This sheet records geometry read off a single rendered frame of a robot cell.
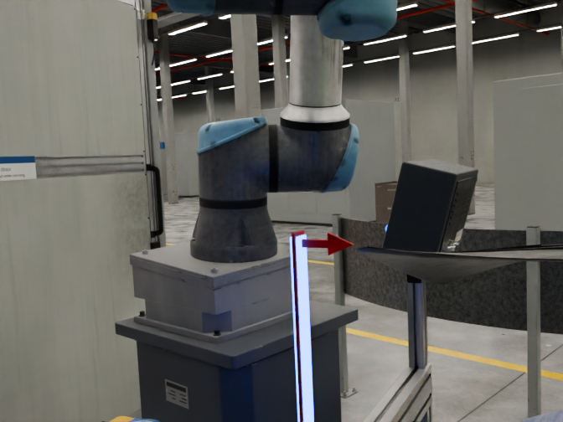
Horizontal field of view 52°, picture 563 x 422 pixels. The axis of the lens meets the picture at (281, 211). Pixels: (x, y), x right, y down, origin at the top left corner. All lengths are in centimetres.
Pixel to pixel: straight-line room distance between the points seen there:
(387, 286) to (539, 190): 446
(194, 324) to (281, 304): 15
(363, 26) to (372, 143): 1032
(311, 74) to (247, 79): 639
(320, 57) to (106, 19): 173
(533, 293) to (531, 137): 475
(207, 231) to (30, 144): 134
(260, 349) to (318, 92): 40
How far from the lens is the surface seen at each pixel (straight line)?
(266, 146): 94
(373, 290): 288
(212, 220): 96
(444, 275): 67
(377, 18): 56
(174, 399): 99
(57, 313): 232
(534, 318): 247
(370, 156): 1081
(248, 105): 727
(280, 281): 98
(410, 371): 116
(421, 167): 116
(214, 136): 94
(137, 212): 259
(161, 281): 97
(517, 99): 717
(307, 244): 62
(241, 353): 85
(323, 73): 93
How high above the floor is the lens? 127
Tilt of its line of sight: 5 degrees down
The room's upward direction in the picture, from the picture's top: 3 degrees counter-clockwise
